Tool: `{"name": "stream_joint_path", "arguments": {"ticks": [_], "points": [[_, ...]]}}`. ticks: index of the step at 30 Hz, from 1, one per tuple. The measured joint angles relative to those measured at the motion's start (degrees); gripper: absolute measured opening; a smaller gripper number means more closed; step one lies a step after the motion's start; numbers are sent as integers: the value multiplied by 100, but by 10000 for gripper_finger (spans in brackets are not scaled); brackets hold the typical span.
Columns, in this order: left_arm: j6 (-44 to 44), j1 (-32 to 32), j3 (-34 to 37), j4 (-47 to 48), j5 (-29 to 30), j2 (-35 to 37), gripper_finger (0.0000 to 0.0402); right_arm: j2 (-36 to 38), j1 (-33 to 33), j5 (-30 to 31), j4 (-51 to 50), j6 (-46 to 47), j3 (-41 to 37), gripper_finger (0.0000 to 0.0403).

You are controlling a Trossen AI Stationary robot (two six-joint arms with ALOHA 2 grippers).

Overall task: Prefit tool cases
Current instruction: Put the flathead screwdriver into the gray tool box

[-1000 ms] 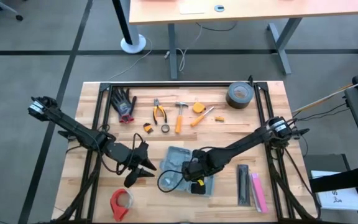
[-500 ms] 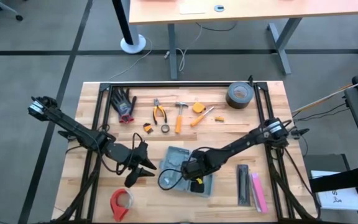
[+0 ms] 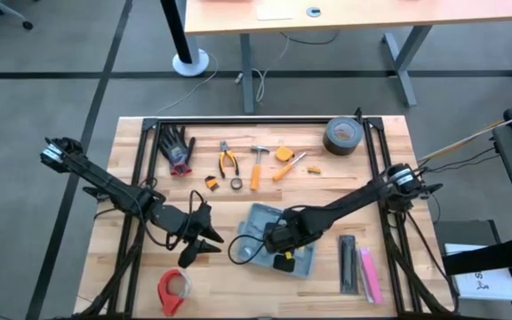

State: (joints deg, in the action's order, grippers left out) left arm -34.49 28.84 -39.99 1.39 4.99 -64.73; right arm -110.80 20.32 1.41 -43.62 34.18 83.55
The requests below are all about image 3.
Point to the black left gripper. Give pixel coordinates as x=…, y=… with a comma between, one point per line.
x=176, y=220

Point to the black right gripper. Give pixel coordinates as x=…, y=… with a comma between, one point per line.
x=289, y=231

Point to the grey plastic tool case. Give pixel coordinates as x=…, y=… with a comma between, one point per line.
x=256, y=222

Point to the small black orange tool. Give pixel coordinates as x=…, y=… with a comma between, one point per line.
x=212, y=183

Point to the small yellow bit holder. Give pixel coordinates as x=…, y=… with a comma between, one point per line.
x=314, y=169

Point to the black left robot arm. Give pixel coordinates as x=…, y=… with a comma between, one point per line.
x=96, y=175

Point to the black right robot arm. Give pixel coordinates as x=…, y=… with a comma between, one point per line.
x=349, y=202

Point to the grey flat insert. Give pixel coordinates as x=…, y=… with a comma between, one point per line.
x=348, y=266

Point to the red tape dispenser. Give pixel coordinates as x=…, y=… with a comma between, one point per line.
x=167, y=306

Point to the pink flat pad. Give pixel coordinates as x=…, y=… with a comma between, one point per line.
x=371, y=280

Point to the black box on table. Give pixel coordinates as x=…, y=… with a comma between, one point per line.
x=342, y=135

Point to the grey pole with round base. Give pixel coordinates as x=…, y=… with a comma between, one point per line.
x=185, y=58

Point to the yellow rod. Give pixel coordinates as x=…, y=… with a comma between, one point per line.
x=460, y=141

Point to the white paper sheet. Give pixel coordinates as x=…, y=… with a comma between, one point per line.
x=487, y=280

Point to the wooden desk with grey legs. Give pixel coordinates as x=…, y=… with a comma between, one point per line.
x=371, y=15

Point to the office chair base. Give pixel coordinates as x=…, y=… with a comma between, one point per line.
x=27, y=25

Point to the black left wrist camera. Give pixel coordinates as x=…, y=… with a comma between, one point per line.
x=189, y=258

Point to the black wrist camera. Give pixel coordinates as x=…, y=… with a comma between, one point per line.
x=283, y=264
x=189, y=258

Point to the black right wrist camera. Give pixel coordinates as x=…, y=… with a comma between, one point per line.
x=283, y=264

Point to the black aluminium table frame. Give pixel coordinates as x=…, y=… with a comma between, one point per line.
x=260, y=121

